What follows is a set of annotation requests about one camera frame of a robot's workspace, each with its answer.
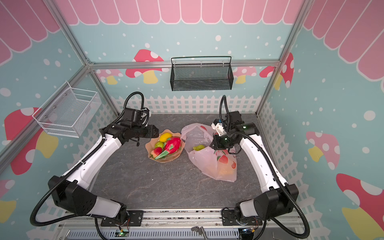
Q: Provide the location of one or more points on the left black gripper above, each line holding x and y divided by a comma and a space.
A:
151, 133

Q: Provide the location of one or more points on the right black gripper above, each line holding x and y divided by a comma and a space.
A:
216, 143

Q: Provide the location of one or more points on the yellow lemon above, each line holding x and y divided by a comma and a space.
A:
164, 137

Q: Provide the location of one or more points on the pink printed plastic bag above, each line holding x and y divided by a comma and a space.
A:
216, 164

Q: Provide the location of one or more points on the green custard apple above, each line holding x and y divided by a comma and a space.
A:
199, 147

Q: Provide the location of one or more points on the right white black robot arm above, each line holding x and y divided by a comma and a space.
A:
278, 197

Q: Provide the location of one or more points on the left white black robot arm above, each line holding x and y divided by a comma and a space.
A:
71, 190

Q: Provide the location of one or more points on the tan wavy fruit plate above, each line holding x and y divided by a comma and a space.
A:
152, 145

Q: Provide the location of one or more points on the small green fruit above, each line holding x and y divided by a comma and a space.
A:
159, 145

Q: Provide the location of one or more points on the red dragon fruit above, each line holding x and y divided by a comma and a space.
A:
172, 145

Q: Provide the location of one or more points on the black mesh wall basket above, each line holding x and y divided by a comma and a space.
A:
205, 73

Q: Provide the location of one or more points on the white wire wall basket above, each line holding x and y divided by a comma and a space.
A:
68, 112

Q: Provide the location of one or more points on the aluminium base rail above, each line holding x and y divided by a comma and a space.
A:
173, 224

